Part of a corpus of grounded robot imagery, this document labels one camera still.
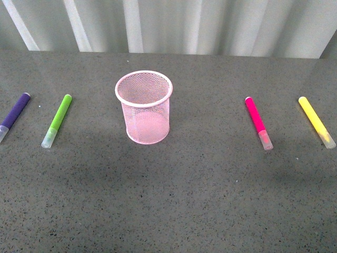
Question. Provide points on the purple marker pen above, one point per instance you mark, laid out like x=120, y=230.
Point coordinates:
x=14, y=113

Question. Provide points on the pink marker pen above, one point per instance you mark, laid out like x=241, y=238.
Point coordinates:
x=258, y=123

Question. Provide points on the yellow marker pen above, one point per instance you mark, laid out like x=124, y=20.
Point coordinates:
x=317, y=123

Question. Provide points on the green marker pen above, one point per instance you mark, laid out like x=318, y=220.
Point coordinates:
x=56, y=122

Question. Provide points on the white pleated curtain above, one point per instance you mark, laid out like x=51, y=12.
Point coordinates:
x=298, y=29

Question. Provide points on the pink mesh pen cup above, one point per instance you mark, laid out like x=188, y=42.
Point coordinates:
x=145, y=100

